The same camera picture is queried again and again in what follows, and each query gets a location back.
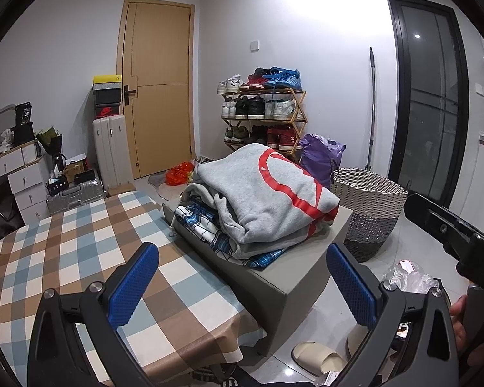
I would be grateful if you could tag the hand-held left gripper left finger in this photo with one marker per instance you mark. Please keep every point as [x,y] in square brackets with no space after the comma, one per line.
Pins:
[133,286]

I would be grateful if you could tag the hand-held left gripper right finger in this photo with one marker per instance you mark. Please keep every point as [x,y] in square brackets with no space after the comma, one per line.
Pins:
[351,286]

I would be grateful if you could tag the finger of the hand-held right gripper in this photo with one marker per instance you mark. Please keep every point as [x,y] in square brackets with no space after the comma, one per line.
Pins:
[435,219]

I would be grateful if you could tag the grey hoodie with red print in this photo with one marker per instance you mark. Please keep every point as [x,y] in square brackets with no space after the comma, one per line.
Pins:
[266,193]

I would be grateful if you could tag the person's right hand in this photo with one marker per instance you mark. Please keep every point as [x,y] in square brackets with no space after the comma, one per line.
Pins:
[461,318]

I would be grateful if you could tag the crumpled plastic wrap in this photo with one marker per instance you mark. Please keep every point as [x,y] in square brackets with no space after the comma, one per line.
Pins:
[409,278]

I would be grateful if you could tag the plaid bed sheet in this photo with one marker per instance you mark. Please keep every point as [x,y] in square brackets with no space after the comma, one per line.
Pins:
[84,250]

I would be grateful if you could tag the grey storage ottoman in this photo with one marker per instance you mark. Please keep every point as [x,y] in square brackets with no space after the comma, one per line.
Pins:
[290,274]

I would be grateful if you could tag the woven laundry basket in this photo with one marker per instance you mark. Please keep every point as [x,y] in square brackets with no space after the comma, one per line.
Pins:
[367,209]

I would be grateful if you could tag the blue plaid shirt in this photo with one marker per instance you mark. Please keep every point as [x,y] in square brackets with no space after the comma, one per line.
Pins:
[201,221]

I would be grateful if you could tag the flat brown box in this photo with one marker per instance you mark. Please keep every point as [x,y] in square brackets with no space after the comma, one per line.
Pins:
[121,188]

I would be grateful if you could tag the silver suitcase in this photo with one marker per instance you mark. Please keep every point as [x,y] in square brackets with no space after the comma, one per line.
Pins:
[74,199]

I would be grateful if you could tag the grey floor mat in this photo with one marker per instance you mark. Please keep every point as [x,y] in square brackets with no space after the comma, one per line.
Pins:
[159,181]

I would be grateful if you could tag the light grey folded garment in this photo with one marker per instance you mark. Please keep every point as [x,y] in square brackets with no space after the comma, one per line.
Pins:
[189,191]

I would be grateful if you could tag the black white striped item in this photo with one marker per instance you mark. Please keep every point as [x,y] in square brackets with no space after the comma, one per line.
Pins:
[213,373]

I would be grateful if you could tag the dark glass door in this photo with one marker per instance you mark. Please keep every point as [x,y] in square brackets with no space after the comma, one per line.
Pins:
[427,100]

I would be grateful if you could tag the orange plastic bag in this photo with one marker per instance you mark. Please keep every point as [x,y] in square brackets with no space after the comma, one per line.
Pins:
[177,175]

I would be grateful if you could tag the small black box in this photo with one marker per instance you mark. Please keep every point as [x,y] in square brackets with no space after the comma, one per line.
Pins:
[58,187]
[84,176]

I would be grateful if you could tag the metal mop pole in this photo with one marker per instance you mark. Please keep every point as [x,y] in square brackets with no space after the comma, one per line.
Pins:
[372,109]

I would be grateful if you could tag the purple plastic bag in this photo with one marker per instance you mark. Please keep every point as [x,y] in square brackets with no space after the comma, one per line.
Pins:
[320,157]

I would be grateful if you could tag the white suitcase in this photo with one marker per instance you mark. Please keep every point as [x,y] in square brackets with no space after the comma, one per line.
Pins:
[109,149]

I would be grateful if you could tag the black bag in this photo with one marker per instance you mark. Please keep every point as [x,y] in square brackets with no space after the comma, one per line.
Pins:
[2,213]

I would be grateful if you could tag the white drawer desk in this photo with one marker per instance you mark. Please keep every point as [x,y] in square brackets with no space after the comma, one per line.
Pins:
[20,177]

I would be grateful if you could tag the dark flower bouquet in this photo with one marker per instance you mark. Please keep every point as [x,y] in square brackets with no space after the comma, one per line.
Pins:
[50,139]

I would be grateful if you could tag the black shoe box red logo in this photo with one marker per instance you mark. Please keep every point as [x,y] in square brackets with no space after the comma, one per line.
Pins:
[107,111]

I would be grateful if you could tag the tall black box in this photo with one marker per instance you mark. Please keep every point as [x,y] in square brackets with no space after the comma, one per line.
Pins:
[24,123]

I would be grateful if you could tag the wooden door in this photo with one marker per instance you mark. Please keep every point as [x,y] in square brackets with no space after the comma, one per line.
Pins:
[157,88]

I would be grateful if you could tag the shoe rack with shoes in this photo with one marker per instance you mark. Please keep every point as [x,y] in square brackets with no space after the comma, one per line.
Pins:
[262,107]

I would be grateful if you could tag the wall socket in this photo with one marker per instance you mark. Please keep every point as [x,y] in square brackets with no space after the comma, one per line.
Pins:
[480,88]

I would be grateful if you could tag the wall switch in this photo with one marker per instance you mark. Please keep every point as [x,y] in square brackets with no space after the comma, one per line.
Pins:
[255,45]

